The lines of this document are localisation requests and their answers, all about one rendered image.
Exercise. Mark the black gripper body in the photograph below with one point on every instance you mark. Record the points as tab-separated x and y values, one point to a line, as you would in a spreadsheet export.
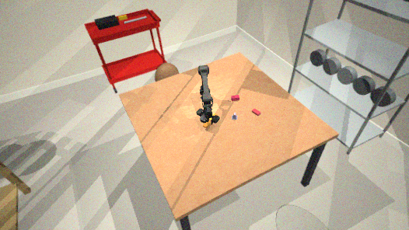
214	118

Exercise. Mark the orange rectangular bar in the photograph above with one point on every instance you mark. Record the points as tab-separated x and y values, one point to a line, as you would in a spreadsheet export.
208	123

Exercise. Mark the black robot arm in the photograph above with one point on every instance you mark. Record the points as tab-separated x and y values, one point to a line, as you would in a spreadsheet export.
206	97

